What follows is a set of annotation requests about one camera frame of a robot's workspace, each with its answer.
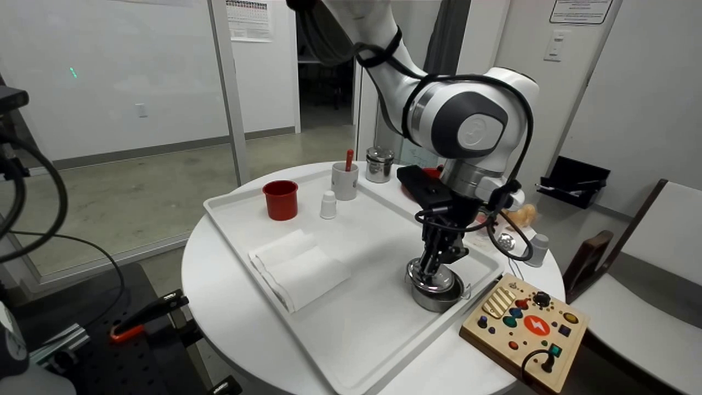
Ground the black camera cable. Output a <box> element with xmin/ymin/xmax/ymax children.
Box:
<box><xmin>0</xmin><ymin>129</ymin><xmax>128</xmax><ymax>310</ymax></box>

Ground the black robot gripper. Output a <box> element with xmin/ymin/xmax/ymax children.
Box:
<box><xmin>414</xmin><ymin>193</ymin><xmax>480</xmax><ymax>277</ymax></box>

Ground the black clamp orange handle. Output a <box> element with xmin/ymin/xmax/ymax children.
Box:
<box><xmin>109</xmin><ymin>291</ymin><xmax>189</xmax><ymax>345</ymax></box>

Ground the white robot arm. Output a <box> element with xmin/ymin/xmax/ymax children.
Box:
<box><xmin>284</xmin><ymin>0</ymin><xmax>536</xmax><ymax>280</ymax></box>

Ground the black bag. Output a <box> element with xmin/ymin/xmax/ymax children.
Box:
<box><xmin>536</xmin><ymin>156</ymin><xmax>610</xmax><ymax>208</ymax></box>

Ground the white plastic tray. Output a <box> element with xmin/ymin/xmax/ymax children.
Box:
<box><xmin>203</xmin><ymin>166</ymin><xmax>499</xmax><ymax>395</ymax></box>

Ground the silver pot lid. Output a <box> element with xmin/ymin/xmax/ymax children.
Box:
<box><xmin>405</xmin><ymin>259</ymin><xmax>460</xmax><ymax>292</ymax></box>

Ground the red enamel mug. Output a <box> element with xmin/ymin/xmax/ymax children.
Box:
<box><xmin>263</xmin><ymin>181</ymin><xmax>298</xmax><ymax>222</ymax></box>

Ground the silver pot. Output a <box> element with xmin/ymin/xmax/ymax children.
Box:
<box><xmin>407</xmin><ymin>274</ymin><xmax>465</xmax><ymax>315</ymax></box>

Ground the small white bottle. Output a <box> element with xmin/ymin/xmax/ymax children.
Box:
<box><xmin>320</xmin><ymin>191</ymin><xmax>338</xmax><ymax>219</ymax></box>

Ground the wooden busy board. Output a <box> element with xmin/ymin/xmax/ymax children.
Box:
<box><xmin>459</xmin><ymin>274</ymin><xmax>587</xmax><ymax>383</ymax></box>

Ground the folded white cloth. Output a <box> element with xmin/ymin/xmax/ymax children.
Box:
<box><xmin>249</xmin><ymin>230</ymin><xmax>350</xmax><ymax>315</ymax></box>

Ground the steel canister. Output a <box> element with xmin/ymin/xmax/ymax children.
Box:
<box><xmin>366</xmin><ymin>148</ymin><xmax>393</xmax><ymax>185</ymax></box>

